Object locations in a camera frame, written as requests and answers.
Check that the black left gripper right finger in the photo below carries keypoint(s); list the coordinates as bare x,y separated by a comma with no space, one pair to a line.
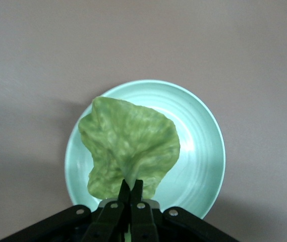
143,221

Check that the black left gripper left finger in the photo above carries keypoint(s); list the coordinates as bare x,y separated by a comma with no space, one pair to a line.
108,221

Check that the green lettuce leaf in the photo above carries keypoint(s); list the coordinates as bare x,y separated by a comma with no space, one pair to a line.
128,138

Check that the mint green plate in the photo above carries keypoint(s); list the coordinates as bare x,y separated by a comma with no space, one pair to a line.
201,156

